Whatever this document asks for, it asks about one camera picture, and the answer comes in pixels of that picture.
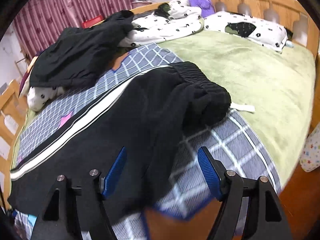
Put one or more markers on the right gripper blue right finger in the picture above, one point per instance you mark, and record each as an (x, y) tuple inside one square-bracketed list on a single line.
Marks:
[(265, 217)]

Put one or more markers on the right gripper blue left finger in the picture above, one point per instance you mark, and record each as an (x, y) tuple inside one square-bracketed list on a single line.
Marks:
[(70, 210)]

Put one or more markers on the black pants with white stripe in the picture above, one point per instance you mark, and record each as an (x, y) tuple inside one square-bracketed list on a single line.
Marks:
[(147, 116)]

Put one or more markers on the colourful dotted fabric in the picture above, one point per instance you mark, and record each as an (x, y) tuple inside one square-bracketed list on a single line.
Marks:
[(310, 158)]

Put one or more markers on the grey checked blanket with stars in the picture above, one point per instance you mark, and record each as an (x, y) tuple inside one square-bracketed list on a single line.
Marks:
[(232, 142)]

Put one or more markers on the green bed sheet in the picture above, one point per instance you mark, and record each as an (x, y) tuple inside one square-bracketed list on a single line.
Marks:
[(279, 85)]

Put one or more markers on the purple cream folded blanket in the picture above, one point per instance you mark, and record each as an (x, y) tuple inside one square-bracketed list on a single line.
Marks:
[(25, 82)]

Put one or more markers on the black jacket pile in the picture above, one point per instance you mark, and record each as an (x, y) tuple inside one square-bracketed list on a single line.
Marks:
[(80, 55)]

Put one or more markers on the white floral pillow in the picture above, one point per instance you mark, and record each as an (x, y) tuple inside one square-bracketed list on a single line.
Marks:
[(265, 33)]

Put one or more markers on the red chair right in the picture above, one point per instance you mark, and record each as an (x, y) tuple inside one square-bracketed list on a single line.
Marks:
[(91, 22)]

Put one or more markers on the maroon striped curtain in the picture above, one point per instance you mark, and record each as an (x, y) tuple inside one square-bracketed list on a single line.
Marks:
[(40, 22)]

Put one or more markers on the white floral quilt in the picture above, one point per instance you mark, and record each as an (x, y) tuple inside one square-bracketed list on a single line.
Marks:
[(169, 21)]

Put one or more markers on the purple plush toy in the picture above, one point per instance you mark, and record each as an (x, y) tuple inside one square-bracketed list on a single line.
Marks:
[(206, 7)]

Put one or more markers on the wooden bed frame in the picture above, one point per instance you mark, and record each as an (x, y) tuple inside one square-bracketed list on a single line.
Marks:
[(289, 13)]

